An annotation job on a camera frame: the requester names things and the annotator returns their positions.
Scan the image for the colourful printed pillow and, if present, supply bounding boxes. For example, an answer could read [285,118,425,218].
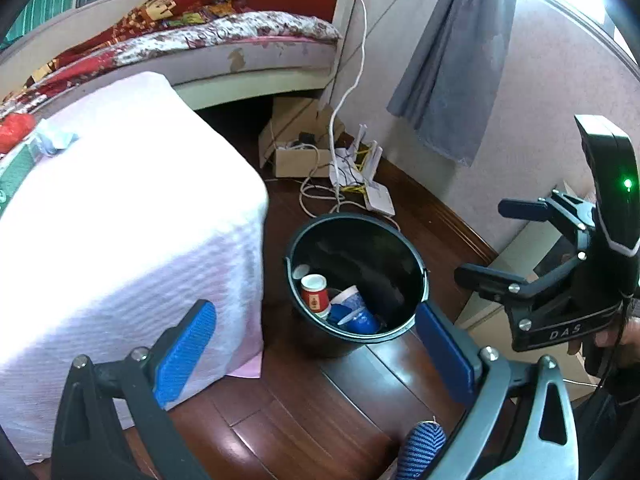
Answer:
[200,2,251,23]

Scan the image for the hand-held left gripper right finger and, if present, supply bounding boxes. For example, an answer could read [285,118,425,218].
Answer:
[415,302,578,480]

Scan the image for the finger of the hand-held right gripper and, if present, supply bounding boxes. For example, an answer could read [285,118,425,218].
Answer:
[498,191,597,257]
[454,251,587,308]

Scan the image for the red plastic bag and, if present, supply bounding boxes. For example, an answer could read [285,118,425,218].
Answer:
[0,112,36,153]

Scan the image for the blue striped slipper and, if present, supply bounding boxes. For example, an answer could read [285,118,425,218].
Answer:
[397,421,447,480]

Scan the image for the white tissue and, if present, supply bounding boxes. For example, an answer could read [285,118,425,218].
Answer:
[30,119,78,156]

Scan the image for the cardboard box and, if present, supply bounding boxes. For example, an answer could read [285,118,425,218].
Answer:
[258,97,346,178]

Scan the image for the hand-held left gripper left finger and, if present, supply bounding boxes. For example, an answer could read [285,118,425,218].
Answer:
[50,299,218,480]

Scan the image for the thick white cable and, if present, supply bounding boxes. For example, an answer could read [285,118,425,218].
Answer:
[299,0,396,218]

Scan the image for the red and white paper cup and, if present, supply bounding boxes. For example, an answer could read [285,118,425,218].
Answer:
[300,274,331,317]

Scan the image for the grey curtain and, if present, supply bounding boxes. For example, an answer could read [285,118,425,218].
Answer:
[386,0,518,167]

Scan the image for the person's right hand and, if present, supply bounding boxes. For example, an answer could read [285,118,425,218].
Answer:
[614,307,640,358]

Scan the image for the white router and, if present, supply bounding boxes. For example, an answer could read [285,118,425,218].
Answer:
[330,122,396,216]

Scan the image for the black cable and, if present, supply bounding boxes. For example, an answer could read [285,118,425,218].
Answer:
[320,0,448,111]

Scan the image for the blue patterned paper cup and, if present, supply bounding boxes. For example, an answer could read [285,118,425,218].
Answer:
[327,285,368,318]

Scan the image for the black plastic bucket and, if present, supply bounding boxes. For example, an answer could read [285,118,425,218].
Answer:
[283,212,431,358]

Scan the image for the bed with floral sheet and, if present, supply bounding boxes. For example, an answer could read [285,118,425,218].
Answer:
[0,10,346,111]

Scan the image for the yellow cable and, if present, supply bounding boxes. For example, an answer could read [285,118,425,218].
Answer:
[342,142,376,193]

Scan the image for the person's right forearm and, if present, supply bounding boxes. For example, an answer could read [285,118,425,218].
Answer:
[570,355,640,480]

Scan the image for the red printed blanket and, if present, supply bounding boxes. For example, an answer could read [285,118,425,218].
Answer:
[0,0,251,106]

